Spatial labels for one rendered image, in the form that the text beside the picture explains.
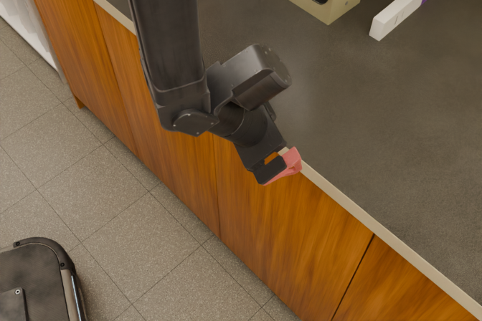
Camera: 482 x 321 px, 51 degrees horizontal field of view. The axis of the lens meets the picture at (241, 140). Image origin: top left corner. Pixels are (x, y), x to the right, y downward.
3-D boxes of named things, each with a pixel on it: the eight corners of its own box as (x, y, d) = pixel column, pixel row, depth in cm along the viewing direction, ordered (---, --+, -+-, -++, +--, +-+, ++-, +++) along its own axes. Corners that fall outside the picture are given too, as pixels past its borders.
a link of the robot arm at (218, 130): (174, 94, 63) (186, 132, 60) (216, 63, 60) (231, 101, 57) (208, 111, 68) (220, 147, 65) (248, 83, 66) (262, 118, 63)
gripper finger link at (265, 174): (301, 131, 76) (270, 112, 69) (323, 169, 72) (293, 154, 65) (267, 157, 78) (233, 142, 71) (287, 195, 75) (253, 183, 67)
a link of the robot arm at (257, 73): (143, 64, 58) (166, 127, 54) (220, 3, 54) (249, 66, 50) (204, 92, 68) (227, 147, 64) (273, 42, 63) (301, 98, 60)
